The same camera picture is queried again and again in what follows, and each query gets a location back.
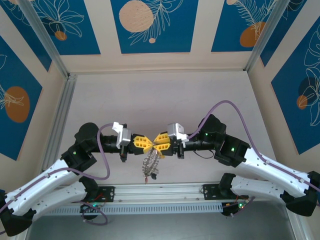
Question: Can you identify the slotted grey cable duct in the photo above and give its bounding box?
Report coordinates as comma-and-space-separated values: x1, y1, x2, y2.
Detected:
43, 203, 223, 216

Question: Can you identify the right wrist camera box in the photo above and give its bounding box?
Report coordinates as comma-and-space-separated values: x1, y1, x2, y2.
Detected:
166, 122, 189, 143

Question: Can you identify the aluminium frame rail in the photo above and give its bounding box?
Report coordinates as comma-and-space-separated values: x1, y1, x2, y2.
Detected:
286, 212, 308, 240

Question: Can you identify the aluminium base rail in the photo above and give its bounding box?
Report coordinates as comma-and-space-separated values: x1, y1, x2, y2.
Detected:
98, 183, 221, 203

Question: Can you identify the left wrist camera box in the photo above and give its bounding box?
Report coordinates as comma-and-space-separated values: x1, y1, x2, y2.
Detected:
112, 121, 133, 148

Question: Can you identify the blue floral wall panel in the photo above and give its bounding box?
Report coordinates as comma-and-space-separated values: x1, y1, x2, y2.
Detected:
271, 23, 320, 155
211, 0, 273, 53
0, 4, 53, 73
259, 0, 320, 68
0, 34, 43, 161
31, 0, 101, 56

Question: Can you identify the clear plastic bag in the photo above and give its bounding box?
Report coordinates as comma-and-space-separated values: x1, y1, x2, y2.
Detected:
141, 148, 161, 185

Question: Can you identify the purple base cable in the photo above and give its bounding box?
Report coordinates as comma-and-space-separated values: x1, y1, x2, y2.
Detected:
223, 196, 256, 219
81, 202, 110, 226

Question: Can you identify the blue panel with peach circle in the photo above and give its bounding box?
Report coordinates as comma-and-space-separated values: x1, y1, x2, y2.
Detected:
110, 0, 200, 54

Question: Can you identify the aluminium table side rail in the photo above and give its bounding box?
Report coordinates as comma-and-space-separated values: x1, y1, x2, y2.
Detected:
43, 73, 78, 173

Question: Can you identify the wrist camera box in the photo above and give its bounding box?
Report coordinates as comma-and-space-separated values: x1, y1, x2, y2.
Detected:
112, 121, 133, 148
166, 122, 189, 143

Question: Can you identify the aluminium frame post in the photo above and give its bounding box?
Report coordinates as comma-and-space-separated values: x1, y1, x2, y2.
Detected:
243, 0, 287, 73
18, 0, 71, 80

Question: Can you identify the black controller board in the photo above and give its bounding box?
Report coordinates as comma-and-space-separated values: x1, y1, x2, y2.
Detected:
79, 202, 101, 221
221, 201, 248, 218

